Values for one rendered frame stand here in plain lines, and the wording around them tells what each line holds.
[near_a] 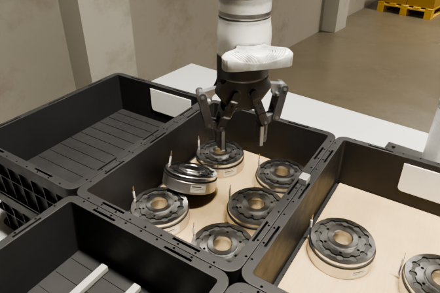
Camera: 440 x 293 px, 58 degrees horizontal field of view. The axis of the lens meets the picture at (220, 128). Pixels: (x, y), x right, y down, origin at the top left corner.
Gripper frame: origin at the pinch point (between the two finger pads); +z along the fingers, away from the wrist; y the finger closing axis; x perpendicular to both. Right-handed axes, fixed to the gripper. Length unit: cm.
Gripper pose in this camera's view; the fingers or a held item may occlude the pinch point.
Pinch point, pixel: (240, 138)
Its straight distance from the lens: 62.4
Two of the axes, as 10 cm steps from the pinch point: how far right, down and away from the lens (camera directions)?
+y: -9.7, 1.2, -2.0
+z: 0.0, 8.6, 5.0
